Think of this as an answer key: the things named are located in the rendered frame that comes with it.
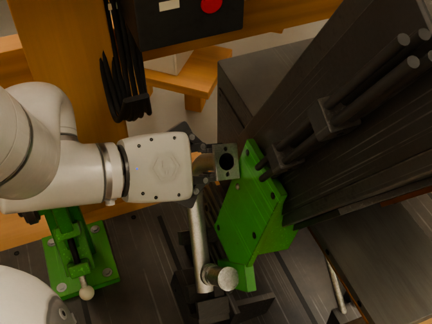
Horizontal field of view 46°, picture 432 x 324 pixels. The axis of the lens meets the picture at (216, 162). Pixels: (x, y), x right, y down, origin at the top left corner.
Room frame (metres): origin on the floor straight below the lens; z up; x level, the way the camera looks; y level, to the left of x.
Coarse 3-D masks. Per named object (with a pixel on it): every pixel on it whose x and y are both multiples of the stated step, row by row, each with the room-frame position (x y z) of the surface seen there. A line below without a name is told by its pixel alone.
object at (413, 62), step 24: (384, 48) 0.30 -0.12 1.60; (408, 48) 0.30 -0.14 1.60; (360, 72) 0.31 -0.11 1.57; (384, 72) 0.32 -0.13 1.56; (408, 72) 0.27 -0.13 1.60; (336, 96) 0.33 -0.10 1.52; (360, 96) 0.31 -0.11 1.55; (384, 96) 0.31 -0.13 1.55; (312, 120) 0.35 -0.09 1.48; (336, 120) 0.33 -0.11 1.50; (360, 120) 0.34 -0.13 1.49; (288, 144) 0.40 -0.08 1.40; (312, 144) 0.36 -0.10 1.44; (288, 168) 0.40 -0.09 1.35
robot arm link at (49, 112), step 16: (16, 96) 0.43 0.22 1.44; (32, 96) 0.43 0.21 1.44; (48, 96) 0.44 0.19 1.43; (64, 96) 0.48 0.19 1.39; (32, 112) 0.40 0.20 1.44; (48, 112) 0.41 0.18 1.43; (64, 112) 0.49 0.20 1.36; (32, 128) 0.31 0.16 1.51; (48, 128) 0.38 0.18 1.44; (64, 128) 0.48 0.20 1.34; (32, 144) 0.30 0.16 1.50; (48, 144) 0.34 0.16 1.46; (32, 160) 0.30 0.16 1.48; (48, 160) 0.33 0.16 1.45; (16, 176) 0.28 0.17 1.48; (32, 176) 0.30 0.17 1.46; (48, 176) 0.33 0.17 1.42; (0, 192) 0.28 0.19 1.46; (16, 192) 0.30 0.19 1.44; (32, 192) 0.32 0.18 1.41
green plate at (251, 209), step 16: (256, 144) 0.52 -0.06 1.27; (240, 160) 0.52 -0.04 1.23; (256, 160) 0.49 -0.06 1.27; (240, 176) 0.50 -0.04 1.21; (256, 176) 0.47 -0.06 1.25; (240, 192) 0.49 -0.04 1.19; (256, 192) 0.46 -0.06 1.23; (272, 192) 0.44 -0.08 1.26; (224, 208) 0.50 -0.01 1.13; (240, 208) 0.47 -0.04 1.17; (256, 208) 0.44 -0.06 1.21; (272, 208) 0.42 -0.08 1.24; (224, 224) 0.49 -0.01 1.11; (240, 224) 0.46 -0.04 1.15; (256, 224) 0.43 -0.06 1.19; (272, 224) 0.42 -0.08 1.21; (224, 240) 0.47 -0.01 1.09; (240, 240) 0.44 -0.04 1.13; (256, 240) 0.41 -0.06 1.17; (272, 240) 0.43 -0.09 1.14; (288, 240) 0.44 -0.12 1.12; (240, 256) 0.42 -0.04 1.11; (256, 256) 0.41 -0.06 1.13
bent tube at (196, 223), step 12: (228, 144) 0.53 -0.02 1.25; (204, 156) 0.55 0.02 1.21; (216, 156) 0.51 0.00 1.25; (228, 156) 0.53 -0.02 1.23; (192, 168) 0.56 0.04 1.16; (204, 168) 0.54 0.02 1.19; (216, 168) 0.50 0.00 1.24; (228, 168) 0.51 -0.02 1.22; (216, 180) 0.49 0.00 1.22; (192, 216) 0.52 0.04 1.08; (204, 216) 0.53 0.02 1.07; (192, 228) 0.51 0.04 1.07; (204, 228) 0.51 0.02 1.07; (192, 240) 0.49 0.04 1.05; (204, 240) 0.49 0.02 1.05; (192, 252) 0.48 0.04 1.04; (204, 252) 0.47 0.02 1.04; (204, 264) 0.46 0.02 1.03; (204, 288) 0.42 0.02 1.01
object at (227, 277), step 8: (208, 264) 0.44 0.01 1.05; (216, 264) 0.45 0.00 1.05; (208, 272) 0.42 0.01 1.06; (216, 272) 0.41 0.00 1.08; (224, 272) 0.40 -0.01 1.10; (232, 272) 0.41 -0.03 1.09; (208, 280) 0.41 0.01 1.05; (216, 280) 0.39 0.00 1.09; (224, 280) 0.39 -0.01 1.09; (232, 280) 0.40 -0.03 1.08; (224, 288) 0.38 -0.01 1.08; (232, 288) 0.39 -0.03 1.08
